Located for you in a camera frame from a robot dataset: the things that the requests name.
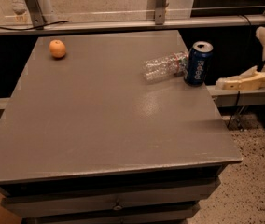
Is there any grey drawer cabinet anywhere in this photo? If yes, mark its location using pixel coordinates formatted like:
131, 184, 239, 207
0, 31, 242, 224

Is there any orange fruit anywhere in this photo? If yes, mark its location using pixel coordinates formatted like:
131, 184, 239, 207
49, 40, 66, 59

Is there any blue pepsi can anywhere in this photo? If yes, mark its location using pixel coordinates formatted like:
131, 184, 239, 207
184, 41, 213, 86

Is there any round metal drawer knob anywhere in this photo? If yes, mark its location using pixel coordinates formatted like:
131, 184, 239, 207
113, 204, 123, 211

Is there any clear plastic water bottle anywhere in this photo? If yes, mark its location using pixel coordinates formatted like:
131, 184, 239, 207
144, 52, 188, 82

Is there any grey metal bracket left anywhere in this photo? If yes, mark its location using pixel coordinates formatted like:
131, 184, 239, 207
24, 0, 46, 30

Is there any grey metal bracket centre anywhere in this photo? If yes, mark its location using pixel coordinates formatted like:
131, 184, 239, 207
154, 0, 167, 25

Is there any black cable on ledge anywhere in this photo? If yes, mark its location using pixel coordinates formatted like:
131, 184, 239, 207
0, 20, 70, 32

